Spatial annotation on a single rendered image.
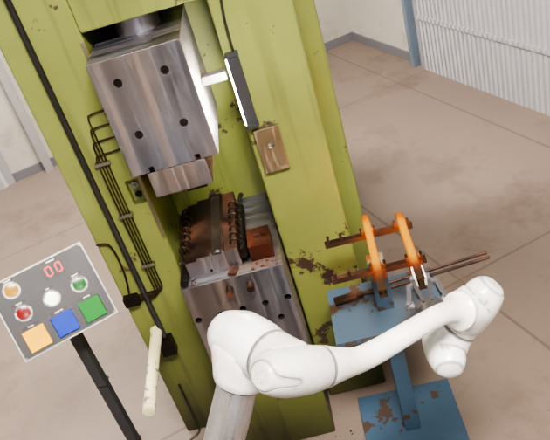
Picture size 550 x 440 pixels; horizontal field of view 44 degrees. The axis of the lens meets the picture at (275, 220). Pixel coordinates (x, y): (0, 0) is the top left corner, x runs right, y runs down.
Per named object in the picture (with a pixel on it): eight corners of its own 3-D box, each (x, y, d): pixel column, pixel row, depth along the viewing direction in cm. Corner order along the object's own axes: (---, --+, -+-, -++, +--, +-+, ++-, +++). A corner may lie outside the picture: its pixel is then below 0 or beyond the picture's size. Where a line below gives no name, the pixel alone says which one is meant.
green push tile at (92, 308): (107, 312, 234) (97, 293, 233) (87, 323, 232) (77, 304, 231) (107, 311, 236) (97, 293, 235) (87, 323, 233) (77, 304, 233)
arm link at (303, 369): (343, 350, 150) (302, 326, 160) (282, 359, 138) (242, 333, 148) (330, 404, 152) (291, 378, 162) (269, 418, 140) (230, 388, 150)
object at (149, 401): (158, 415, 241) (153, 405, 238) (144, 419, 241) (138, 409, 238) (165, 333, 278) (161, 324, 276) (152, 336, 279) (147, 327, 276)
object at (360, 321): (451, 322, 232) (450, 318, 231) (337, 348, 236) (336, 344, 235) (430, 271, 258) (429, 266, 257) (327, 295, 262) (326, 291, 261)
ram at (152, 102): (244, 147, 223) (206, 30, 203) (132, 178, 226) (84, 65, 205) (238, 99, 259) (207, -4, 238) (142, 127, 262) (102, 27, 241)
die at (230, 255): (243, 264, 248) (236, 245, 243) (189, 278, 249) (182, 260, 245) (238, 206, 284) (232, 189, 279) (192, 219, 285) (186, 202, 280)
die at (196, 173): (213, 182, 229) (204, 158, 224) (156, 197, 231) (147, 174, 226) (212, 131, 265) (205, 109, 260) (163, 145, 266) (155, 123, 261)
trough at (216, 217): (223, 252, 244) (223, 249, 244) (209, 256, 245) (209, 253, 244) (222, 195, 280) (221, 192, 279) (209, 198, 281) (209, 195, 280)
